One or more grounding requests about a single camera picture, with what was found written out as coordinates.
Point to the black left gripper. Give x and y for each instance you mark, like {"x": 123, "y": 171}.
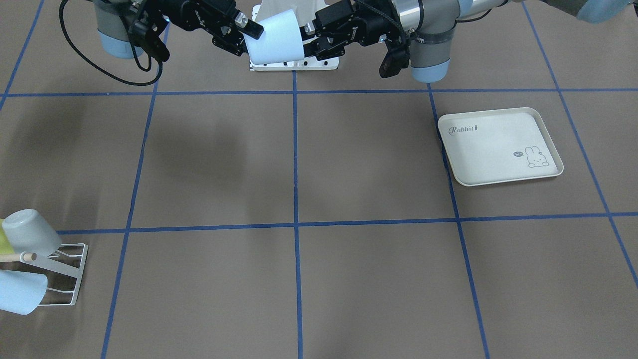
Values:
{"x": 368, "y": 22}

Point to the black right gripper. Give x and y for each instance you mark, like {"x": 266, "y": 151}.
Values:
{"x": 185, "y": 11}

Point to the grey plastic cup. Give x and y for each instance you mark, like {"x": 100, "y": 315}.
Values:
{"x": 28, "y": 231}

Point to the light blue plastic cup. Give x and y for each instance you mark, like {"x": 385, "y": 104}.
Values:
{"x": 21, "y": 292}

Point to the yellow plastic cup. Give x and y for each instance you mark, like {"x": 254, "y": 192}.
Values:
{"x": 5, "y": 246}

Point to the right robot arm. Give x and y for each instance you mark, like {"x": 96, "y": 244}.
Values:
{"x": 111, "y": 20}

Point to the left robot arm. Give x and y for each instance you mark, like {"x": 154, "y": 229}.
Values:
{"x": 418, "y": 34}

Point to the cream plastic tray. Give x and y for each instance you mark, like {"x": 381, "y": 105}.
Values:
{"x": 503, "y": 145}

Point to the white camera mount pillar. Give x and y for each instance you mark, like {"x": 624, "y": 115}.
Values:
{"x": 305, "y": 11}

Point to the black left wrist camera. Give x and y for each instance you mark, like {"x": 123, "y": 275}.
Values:
{"x": 396, "y": 59}

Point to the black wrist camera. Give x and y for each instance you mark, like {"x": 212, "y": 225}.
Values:
{"x": 144, "y": 28}
{"x": 396, "y": 59}

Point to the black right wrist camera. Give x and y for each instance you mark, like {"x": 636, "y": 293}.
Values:
{"x": 144, "y": 28}

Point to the white wire cup rack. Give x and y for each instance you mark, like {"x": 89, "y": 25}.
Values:
{"x": 64, "y": 270}

